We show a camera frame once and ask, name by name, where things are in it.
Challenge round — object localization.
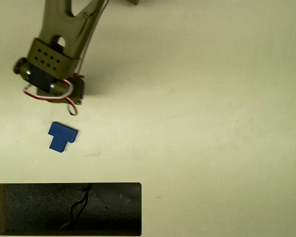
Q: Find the blue T-shaped block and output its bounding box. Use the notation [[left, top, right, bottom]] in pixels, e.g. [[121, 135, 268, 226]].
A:
[[48, 121, 79, 154]]

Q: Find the black rectangular tray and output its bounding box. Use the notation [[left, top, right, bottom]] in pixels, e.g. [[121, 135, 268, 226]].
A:
[[0, 182, 142, 237]]

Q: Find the white red wrist servo cable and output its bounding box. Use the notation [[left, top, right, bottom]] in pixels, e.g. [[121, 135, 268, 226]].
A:
[[23, 79, 79, 116]]

